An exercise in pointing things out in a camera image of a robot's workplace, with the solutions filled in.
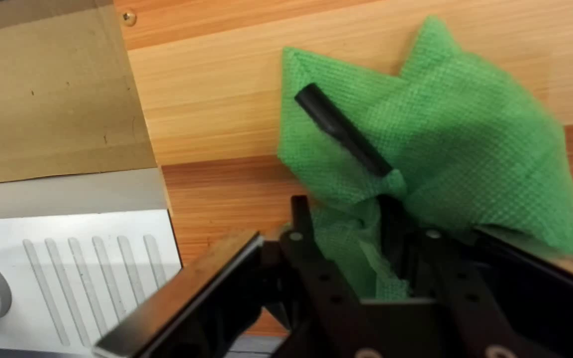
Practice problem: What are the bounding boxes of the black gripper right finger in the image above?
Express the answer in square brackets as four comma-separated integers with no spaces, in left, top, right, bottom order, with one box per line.
[376,195,573,358]

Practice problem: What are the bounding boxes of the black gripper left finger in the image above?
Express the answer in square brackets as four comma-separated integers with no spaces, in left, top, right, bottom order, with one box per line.
[278,195,362,358]

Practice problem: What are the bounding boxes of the green towel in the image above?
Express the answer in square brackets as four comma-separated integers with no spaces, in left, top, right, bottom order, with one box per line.
[278,18,573,300]

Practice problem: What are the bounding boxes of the black marker pen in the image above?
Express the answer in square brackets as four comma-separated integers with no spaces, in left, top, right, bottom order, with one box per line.
[294,84,392,177]

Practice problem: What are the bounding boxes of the white toy sink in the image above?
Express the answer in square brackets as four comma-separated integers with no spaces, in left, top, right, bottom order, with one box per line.
[0,169,181,358]

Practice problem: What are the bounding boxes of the wooden counter cabinet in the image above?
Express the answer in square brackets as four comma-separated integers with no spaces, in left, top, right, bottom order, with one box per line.
[111,0,573,265]

